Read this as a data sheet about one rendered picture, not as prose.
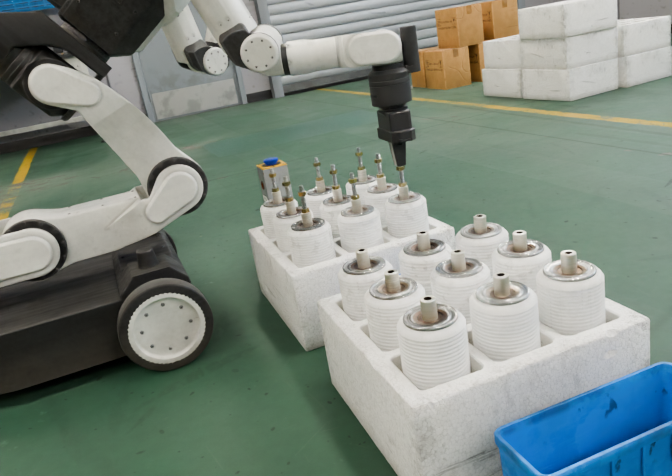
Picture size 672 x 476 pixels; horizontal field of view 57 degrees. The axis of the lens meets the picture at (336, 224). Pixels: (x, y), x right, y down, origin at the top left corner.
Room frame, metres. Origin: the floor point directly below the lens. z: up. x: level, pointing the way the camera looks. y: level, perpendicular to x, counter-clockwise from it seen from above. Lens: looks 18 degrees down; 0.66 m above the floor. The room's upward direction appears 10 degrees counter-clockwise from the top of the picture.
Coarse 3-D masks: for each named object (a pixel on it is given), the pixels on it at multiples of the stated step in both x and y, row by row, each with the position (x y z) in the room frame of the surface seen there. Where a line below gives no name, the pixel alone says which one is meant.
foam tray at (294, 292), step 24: (264, 240) 1.43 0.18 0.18; (336, 240) 1.34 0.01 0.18; (384, 240) 1.32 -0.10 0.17; (408, 240) 1.26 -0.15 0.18; (264, 264) 1.42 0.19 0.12; (288, 264) 1.24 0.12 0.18; (336, 264) 1.21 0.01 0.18; (264, 288) 1.49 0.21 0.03; (288, 288) 1.22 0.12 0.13; (312, 288) 1.19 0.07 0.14; (336, 288) 1.20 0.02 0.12; (288, 312) 1.27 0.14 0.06; (312, 312) 1.18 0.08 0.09; (312, 336) 1.18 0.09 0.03
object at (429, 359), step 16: (400, 320) 0.77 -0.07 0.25; (464, 320) 0.75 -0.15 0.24; (400, 336) 0.75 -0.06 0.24; (416, 336) 0.73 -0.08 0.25; (432, 336) 0.72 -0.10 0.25; (448, 336) 0.72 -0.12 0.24; (464, 336) 0.74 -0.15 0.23; (400, 352) 0.76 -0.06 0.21; (416, 352) 0.73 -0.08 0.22; (432, 352) 0.72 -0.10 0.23; (448, 352) 0.72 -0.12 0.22; (464, 352) 0.73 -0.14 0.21; (416, 368) 0.73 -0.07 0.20; (432, 368) 0.72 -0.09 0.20; (448, 368) 0.72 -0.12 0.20; (464, 368) 0.73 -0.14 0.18; (416, 384) 0.73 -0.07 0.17; (432, 384) 0.72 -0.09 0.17
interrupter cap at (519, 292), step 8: (480, 288) 0.82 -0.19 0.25; (488, 288) 0.82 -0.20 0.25; (512, 288) 0.81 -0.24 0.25; (520, 288) 0.80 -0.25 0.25; (528, 288) 0.79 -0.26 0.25; (480, 296) 0.80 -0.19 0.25; (488, 296) 0.79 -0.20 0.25; (496, 296) 0.79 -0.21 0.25; (512, 296) 0.78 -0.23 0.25; (520, 296) 0.78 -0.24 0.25; (528, 296) 0.78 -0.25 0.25; (488, 304) 0.77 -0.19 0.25; (496, 304) 0.77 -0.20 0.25; (504, 304) 0.76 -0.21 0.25; (512, 304) 0.76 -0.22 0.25
